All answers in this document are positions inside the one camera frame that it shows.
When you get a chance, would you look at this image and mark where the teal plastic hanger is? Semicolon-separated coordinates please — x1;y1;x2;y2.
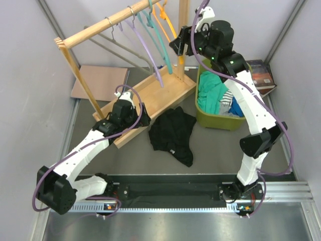
136;1;173;74

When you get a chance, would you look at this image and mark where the purple plastic hanger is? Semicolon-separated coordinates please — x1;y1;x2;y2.
117;20;164;88

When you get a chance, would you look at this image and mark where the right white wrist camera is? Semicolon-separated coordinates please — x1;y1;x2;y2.
195;7;215;33

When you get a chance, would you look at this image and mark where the perforated cable duct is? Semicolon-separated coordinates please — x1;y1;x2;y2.
69;202;250;213

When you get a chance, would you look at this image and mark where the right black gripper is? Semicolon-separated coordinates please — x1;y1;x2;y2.
169;23;217;62

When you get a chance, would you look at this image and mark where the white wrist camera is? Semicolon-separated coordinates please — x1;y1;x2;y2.
195;7;215;33
114;91;133;105

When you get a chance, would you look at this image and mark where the green plastic bin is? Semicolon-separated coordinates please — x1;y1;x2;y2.
195;65;246;131

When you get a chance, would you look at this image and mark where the teal garment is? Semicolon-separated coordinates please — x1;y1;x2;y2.
197;71;228;115

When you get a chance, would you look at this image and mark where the grey velvet hanger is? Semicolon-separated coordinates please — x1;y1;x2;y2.
88;33;154;75

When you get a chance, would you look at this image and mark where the lower paperback book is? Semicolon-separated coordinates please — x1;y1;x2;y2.
258;85;277;98

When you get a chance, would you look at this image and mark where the black tank top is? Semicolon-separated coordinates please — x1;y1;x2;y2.
148;106;196;167

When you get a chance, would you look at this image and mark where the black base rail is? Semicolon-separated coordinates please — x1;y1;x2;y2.
100;173;264;208

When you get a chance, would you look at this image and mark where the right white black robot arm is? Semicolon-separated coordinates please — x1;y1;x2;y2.
169;20;287;199

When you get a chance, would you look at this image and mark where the white marker pen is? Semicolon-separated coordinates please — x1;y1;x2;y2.
185;66;199;71

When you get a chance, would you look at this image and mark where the brown cardboard folder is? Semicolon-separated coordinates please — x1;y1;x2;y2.
80;65;128;101

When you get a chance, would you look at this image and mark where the dark hardcover book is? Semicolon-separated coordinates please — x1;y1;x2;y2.
247;60;276;90

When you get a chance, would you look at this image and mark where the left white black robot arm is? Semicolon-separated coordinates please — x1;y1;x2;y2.
33;99;150;215

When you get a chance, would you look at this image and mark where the striped garment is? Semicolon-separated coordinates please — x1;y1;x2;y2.
220;90;234;106

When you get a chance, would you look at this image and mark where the wooden clothes rack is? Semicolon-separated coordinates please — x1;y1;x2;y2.
53;0;197;149

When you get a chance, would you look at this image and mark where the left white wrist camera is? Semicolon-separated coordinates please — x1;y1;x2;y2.
114;91;133;105

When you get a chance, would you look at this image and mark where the blue garment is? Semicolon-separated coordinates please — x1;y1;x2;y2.
228;97;244;117

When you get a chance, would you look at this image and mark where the orange plastic hanger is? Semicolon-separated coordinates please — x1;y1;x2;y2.
152;0;185;65

